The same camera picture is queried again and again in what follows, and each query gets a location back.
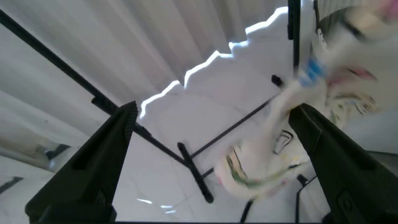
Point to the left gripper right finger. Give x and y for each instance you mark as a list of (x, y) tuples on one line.
[(348, 180)]

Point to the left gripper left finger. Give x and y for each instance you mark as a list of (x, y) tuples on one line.
[(93, 174)]

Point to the cream printed garment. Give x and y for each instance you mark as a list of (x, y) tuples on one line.
[(264, 155)]

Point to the black clothes rack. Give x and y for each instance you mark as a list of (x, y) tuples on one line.
[(196, 174)]

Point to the white curtain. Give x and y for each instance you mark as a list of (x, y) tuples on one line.
[(124, 37)]

